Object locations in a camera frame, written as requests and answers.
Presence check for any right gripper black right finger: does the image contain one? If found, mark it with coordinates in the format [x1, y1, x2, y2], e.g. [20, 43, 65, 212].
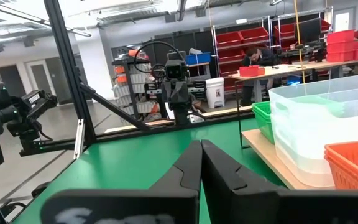
[200, 139, 358, 224]

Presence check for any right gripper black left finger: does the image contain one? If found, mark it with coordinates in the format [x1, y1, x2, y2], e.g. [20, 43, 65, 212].
[40, 139, 203, 224]

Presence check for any clear plastic bin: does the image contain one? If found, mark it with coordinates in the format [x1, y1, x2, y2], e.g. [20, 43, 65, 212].
[268, 73, 358, 162]
[273, 142, 334, 178]
[275, 149, 335, 189]

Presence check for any green plastic basket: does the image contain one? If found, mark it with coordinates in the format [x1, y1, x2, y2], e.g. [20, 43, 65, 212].
[255, 110, 275, 145]
[252, 107, 273, 115]
[252, 101, 273, 110]

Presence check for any orange plastic basket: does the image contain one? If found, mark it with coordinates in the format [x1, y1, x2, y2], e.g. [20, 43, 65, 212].
[324, 152, 358, 191]
[326, 158, 358, 191]
[324, 139, 358, 190]

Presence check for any white trash bin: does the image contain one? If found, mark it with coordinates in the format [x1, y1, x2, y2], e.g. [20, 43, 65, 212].
[205, 77, 226, 109]

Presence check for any blue storage bin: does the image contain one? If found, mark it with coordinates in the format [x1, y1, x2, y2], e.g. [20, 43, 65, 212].
[185, 52, 213, 66]

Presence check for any black rack with white drawers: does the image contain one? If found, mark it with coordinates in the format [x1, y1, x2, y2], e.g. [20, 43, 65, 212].
[112, 49, 164, 121]

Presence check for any green table mat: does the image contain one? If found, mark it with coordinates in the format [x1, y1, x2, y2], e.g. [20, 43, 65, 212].
[11, 117, 287, 224]

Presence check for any person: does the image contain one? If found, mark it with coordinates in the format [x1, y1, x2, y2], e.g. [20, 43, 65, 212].
[240, 46, 281, 106]

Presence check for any wooden work table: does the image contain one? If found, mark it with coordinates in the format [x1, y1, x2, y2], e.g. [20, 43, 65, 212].
[227, 57, 358, 103]

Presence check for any black flat screen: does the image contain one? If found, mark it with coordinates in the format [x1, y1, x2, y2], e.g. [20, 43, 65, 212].
[295, 17, 323, 44]

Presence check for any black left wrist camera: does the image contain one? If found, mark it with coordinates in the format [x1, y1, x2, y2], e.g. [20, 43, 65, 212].
[165, 58, 188, 81]

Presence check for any wooden shelf with black frame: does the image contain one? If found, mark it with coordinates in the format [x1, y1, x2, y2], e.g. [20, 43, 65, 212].
[234, 88, 337, 191]

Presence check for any black aluminium rig frame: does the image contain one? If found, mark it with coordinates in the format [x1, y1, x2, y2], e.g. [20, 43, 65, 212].
[19, 0, 256, 158]

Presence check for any metal wire shelving rack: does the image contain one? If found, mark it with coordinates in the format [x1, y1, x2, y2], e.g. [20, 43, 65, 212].
[212, 6, 334, 103]

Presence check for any yellow hanging cable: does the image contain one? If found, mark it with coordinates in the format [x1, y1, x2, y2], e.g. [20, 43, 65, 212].
[293, 0, 306, 84]

